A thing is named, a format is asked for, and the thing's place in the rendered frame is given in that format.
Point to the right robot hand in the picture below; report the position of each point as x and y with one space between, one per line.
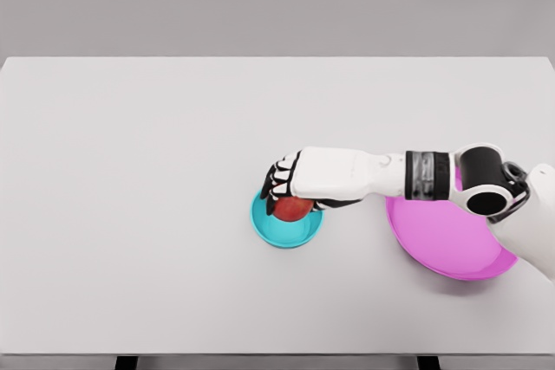
323 173

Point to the red apple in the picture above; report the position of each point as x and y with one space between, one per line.
291 209

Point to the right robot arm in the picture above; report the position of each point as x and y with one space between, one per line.
477 179

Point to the blue bowl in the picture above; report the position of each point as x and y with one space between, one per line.
287 231

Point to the pink plate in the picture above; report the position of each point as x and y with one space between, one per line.
446 240

